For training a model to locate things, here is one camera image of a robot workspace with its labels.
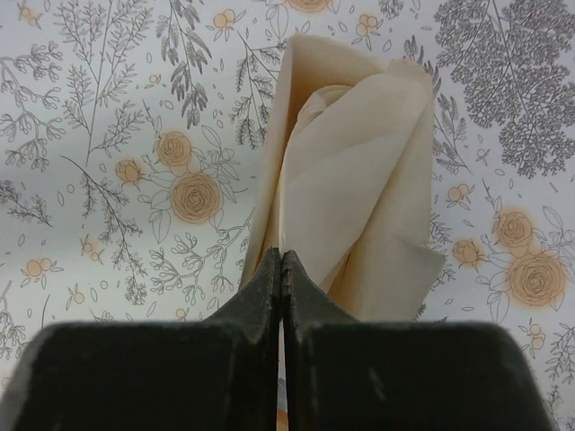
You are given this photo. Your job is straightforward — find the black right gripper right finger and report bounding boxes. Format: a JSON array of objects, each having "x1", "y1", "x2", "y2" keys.
[{"x1": 282, "y1": 251, "x2": 557, "y2": 430}]

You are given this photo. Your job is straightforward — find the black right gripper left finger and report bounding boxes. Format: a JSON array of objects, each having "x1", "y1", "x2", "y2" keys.
[{"x1": 1, "y1": 249, "x2": 281, "y2": 430}]

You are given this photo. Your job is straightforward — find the white paper coffee filter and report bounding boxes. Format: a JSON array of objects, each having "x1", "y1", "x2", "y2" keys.
[{"x1": 242, "y1": 33, "x2": 445, "y2": 321}]

